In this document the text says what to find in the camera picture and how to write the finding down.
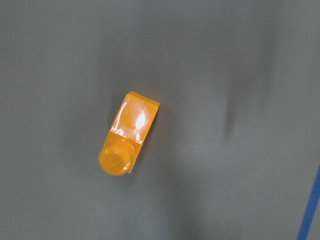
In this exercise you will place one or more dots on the orange toy block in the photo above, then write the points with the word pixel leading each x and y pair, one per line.
pixel 127 134

